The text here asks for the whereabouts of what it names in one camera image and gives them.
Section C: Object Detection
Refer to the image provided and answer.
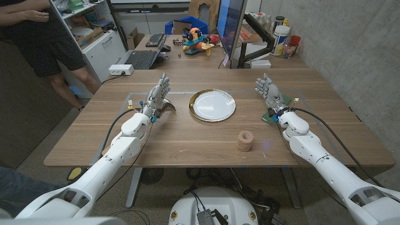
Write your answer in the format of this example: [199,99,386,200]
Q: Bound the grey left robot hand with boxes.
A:
[141,72,171,119]

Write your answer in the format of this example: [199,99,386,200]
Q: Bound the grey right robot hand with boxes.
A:
[254,72,290,116]

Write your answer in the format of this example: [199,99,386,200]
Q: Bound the white paper plate gold rim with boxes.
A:
[187,88,237,123]

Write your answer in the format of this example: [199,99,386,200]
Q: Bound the green flat pad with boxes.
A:
[261,94,293,126]

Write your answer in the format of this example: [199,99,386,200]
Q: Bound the small white box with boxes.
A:
[249,59,272,69]

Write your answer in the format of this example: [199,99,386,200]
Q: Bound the black laptop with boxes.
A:
[124,33,168,70]

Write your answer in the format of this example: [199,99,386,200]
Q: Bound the white power strip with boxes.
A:
[108,64,134,76]

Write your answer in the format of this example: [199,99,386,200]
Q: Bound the white plastic canister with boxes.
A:
[270,25,291,57]

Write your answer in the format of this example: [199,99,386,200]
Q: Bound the brown cork cylinder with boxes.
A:
[236,129,254,153]

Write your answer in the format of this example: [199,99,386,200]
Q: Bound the black keyboard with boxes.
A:
[145,32,166,48]

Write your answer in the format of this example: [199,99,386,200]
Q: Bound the open cardboard box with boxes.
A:
[126,27,145,50]

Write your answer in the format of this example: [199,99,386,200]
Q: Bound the white shelf cabinet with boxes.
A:
[49,0,129,84]

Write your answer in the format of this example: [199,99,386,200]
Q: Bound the colourful toy airplane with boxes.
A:
[182,27,216,57]

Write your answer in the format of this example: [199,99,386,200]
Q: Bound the dark lidded jar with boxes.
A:
[273,16,286,32]

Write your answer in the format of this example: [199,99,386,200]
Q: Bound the black floor fan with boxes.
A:
[139,167,164,185]

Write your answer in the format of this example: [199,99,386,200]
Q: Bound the computer monitor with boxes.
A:
[216,0,248,60]

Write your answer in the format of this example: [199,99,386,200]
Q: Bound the blue plastic bin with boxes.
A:
[164,15,209,36]

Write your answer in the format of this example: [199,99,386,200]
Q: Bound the cardboard box on shelf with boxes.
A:
[76,27,104,48]

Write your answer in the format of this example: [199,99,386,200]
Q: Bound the yellow black foot pedal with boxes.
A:
[66,166,90,181]

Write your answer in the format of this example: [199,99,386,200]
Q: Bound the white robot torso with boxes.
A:
[168,186,259,225]

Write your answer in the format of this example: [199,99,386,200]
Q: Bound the standing person black clothes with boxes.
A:
[0,0,103,112]

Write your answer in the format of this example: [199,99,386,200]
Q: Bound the seated person jeans leg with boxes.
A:
[0,166,63,218]

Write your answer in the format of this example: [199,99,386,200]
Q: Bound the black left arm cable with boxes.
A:
[99,107,142,160]

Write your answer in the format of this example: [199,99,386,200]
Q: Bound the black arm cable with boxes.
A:
[290,107,383,188]
[99,107,142,160]

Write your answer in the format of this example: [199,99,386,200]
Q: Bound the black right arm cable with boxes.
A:
[290,107,383,188]

